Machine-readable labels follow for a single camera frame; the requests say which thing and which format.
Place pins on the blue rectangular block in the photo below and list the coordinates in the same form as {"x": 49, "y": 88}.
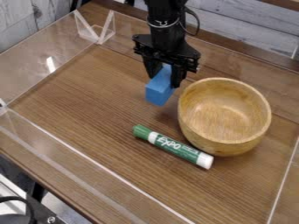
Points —
{"x": 157, "y": 89}

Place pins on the clear acrylic corner bracket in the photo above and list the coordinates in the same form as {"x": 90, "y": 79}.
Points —
{"x": 94, "y": 33}

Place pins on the brown wooden bowl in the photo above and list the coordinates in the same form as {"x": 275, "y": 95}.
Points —
{"x": 224, "y": 116}

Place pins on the black stand with cable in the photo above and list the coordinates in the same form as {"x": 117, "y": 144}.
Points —
{"x": 26, "y": 203}

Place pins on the green Expo marker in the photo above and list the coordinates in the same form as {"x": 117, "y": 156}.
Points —
{"x": 178, "y": 149}

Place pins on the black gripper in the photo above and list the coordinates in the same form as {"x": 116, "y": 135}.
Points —
{"x": 181, "y": 56}

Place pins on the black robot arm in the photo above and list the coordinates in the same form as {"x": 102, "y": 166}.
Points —
{"x": 165, "y": 20}

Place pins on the clear acrylic front wall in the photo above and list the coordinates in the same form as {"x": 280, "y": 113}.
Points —
{"x": 106, "y": 198}

